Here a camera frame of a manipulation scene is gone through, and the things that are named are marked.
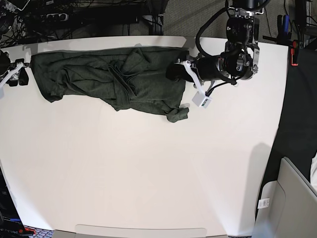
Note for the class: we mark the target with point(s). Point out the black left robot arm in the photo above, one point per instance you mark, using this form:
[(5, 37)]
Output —
[(240, 58)]

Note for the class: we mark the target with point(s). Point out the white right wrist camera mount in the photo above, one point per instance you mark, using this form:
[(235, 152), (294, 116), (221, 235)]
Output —
[(12, 72)]

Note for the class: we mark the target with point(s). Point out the aluminium frame post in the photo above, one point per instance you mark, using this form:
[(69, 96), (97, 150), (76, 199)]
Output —
[(156, 17)]

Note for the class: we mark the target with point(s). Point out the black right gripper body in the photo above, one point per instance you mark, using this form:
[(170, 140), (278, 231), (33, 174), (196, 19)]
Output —
[(5, 63)]

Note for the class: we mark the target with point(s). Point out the orange black table clamp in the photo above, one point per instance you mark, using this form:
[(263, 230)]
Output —
[(293, 45)]

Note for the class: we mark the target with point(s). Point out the grey plastic bin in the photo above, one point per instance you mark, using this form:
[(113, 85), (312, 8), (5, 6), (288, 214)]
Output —
[(287, 207)]

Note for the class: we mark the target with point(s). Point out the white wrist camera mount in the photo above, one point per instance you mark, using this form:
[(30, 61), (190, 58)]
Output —
[(200, 99), (12, 72)]

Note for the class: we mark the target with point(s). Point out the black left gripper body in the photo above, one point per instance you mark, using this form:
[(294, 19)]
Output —
[(206, 68)]

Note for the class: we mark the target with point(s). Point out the dark grey mat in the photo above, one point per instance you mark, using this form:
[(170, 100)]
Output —
[(296, 136)]

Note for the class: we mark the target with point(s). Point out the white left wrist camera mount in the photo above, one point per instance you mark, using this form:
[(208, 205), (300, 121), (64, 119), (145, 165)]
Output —
[(200, 99)]

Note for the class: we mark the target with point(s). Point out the black printed box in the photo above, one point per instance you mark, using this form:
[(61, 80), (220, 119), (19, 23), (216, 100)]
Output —
[(8, 228)]

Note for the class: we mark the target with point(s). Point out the blue handled clamp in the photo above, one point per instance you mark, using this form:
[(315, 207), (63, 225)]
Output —
[(284, 35)]

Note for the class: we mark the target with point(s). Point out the dark green long-sleeve shirt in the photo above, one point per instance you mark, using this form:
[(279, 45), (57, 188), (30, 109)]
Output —
[(125, 78)]

